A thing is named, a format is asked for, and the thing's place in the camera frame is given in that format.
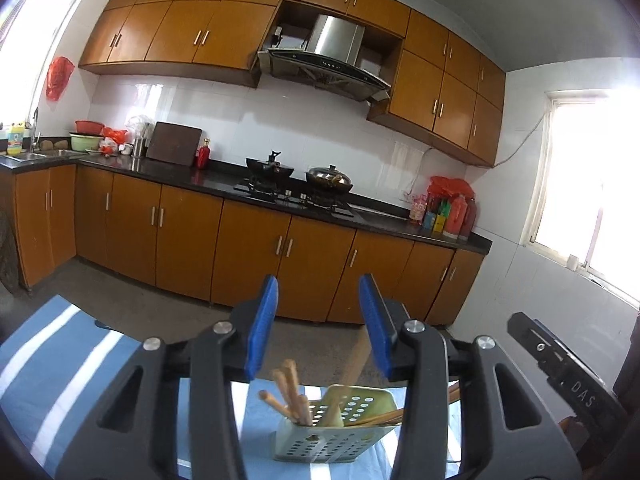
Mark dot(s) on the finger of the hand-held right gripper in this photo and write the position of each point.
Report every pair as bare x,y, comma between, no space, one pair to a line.
535,340

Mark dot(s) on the white plastic bag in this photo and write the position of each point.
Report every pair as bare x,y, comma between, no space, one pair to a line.
139,125

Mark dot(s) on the steel kitchen sink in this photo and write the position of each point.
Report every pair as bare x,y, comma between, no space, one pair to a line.
35,156

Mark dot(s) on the red basin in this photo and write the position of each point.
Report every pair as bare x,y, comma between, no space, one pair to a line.
89,127

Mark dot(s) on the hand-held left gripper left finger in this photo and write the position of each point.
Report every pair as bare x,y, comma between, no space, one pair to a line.
262,320

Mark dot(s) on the metal canister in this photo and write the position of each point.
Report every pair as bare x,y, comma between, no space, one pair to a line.
139,147

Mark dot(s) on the green basin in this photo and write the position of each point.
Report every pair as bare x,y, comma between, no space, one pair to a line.
84,142

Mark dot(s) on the window beside sink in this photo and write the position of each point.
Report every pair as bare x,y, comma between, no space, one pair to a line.
40,20

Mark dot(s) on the green perforated utensil holder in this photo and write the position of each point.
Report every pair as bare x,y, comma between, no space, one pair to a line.
325,447

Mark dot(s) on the dark brown cutting board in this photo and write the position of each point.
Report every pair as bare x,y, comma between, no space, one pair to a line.
172,142

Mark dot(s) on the small red bottle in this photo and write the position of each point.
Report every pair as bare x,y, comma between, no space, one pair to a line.
203,157

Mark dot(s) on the wooden chopstick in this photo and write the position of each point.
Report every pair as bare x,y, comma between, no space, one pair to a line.
380,415
272,400
357,360
295,382
303,410
286,392
377,421

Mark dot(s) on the brown lower kitchen cabinets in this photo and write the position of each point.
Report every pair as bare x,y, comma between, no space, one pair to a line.
185,245

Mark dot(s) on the black kitchen countertop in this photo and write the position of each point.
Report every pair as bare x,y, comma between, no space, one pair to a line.
215,177

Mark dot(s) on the steel range hood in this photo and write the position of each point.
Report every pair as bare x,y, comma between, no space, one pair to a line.
335,40

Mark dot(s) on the large bright window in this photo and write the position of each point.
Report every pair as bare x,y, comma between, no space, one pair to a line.
590,185

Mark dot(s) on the red plastic bag over condiments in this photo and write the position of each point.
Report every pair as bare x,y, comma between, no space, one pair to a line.
450,186

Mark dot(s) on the dark lidded pan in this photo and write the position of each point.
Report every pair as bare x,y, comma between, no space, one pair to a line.
327,177

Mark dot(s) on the dark red bottle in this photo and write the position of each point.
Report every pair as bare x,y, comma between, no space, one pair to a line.
471,220

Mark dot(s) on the brown kitchen cabinets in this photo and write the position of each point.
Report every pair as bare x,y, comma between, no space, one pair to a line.
185,245
175,25

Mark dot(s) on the dark cloth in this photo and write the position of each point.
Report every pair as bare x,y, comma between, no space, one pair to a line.
7,260

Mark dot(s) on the white cup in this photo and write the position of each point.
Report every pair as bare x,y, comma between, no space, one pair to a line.
572,262

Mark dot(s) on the black gas stove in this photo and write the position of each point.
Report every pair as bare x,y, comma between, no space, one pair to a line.
290,199

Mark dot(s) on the sink faucet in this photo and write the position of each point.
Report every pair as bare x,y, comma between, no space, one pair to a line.
35,127

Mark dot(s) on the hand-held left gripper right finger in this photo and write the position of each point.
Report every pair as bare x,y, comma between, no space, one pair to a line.
374,320

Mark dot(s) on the green and yellow boxes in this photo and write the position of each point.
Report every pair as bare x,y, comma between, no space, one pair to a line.
437,220

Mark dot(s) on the black wok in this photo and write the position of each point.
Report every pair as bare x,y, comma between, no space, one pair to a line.
265,167

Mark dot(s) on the pink packet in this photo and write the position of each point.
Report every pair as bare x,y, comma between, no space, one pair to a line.
418,210

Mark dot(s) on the yellow dish soap bottle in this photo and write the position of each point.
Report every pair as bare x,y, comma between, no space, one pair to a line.
16,140

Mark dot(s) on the brown upper kitchen cabinets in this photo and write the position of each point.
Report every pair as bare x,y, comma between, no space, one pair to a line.
175,25

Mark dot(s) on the red bag hanging on wall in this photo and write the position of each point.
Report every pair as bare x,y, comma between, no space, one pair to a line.
59,77

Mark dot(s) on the crumpled red plastic bag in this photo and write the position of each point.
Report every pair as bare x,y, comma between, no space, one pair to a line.
114,137

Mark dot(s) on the blue striped tablecloth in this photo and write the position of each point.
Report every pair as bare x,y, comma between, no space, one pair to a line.
50,360

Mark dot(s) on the large red bottle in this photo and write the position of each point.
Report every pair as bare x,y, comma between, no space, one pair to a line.
456,217

